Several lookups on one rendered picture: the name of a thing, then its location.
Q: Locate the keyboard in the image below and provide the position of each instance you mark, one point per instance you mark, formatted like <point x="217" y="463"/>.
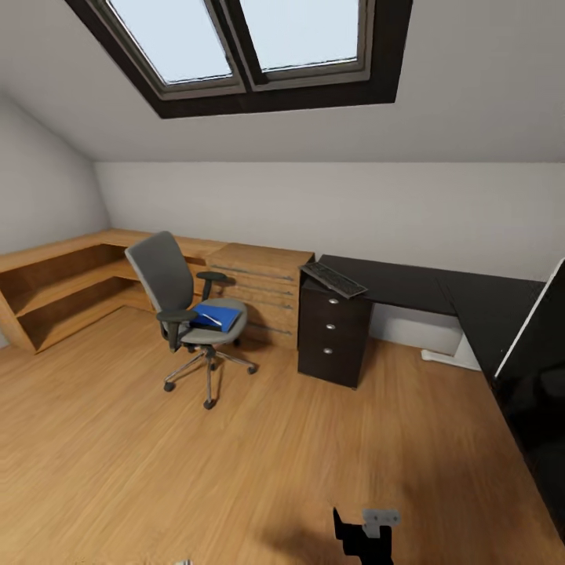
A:
<point x="337" y="282"/>

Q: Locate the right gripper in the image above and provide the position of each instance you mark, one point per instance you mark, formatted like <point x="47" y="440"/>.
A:
<point x="355" y="541"/>

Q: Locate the folder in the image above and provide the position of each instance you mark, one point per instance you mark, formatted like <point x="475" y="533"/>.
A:
<point x="213" y="318"/>

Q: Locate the cabinet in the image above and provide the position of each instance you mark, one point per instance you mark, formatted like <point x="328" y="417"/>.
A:
<point x="268" y="282"/>
<point x="332" y="336"/>

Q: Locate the swivel chair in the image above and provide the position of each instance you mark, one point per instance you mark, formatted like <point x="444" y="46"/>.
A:
<point x="163" y="270"/>

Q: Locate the monitor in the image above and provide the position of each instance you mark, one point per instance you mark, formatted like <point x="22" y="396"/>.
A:
<point x="541" y="341"/>

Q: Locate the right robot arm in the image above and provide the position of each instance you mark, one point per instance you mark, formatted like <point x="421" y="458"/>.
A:
<point x="372" y="541"/>

